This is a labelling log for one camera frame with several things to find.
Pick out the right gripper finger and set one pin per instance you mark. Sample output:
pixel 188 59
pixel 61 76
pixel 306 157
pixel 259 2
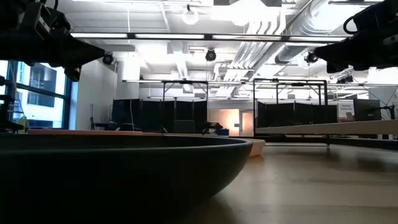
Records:
pixel 340 62
pixel 339 46

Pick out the black monitor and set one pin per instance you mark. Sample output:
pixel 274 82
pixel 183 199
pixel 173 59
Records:
pixel 367 109

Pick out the blue bin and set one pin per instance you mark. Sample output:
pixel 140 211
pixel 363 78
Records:
pixel 223 132

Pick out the large window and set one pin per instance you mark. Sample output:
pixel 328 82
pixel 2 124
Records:
pixel 43 93

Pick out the cream plate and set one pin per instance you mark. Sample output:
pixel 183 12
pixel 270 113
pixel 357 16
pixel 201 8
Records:
pixel 258 147

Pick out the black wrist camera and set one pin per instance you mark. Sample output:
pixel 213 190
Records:
pixel 379 15
pixel 46 18

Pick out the silver ventilation duct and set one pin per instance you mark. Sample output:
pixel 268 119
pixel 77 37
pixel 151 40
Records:
pixel 295 49

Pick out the overhead bar with light strips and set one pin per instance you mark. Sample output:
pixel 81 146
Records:
pixel 174 36

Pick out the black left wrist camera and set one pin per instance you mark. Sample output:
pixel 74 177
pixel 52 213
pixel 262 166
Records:
pixel 46 18

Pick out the black metal rig frame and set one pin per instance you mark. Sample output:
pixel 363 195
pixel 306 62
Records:
pixel 185 82

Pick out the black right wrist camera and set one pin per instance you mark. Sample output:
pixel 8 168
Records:
pixel 379 15

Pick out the black partition screen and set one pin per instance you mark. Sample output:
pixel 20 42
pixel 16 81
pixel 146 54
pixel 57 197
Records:
pixel 140 115
pixel 295 115

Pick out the dark equipment stand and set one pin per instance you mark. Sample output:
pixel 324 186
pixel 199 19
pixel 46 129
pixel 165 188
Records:
pixel 9 115

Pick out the round white pendant lamp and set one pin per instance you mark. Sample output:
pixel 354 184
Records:
pixel 190 16

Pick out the black ceiling spotlight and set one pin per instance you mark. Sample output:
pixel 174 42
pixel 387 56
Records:
pixel 311 58
pixel 108 58
pixel 211 55

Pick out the pink plate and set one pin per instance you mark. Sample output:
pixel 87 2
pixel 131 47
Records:
pixel 93 132

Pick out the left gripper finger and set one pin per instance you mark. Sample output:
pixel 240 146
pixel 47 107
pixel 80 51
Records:
pixel 74 62
pixel 81 48

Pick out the large dark bowl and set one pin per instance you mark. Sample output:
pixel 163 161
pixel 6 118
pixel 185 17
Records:
pixel 118 174

